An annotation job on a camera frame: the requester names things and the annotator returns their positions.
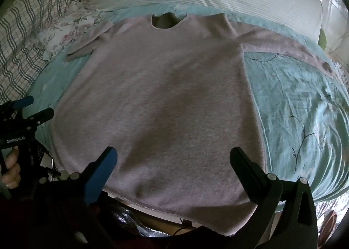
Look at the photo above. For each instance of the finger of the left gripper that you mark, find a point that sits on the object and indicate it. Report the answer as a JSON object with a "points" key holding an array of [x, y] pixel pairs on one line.
{"points": [[21, 103], [40, 117]]}

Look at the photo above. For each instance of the green plaid blanket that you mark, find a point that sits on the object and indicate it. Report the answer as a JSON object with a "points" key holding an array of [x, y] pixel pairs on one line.
{"points": [[21, 61]]}

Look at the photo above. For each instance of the grey knit sweater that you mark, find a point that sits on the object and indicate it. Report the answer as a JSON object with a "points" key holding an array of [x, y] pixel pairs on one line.
{"points": [[173, 102]]}

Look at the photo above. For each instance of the white floral pillow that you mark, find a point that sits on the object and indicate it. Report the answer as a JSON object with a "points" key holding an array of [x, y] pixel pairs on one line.
{"points": [[79, 18]]}

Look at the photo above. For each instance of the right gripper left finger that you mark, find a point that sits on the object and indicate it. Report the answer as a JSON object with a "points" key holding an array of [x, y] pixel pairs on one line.
{"points": [[86, 187]]}

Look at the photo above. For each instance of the person left hand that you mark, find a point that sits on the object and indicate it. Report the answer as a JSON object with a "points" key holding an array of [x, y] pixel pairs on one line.
{"points": [[12, 178]]}

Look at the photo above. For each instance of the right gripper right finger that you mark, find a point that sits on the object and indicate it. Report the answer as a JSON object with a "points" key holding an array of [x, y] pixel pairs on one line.
{"points": [[263, 189]]}

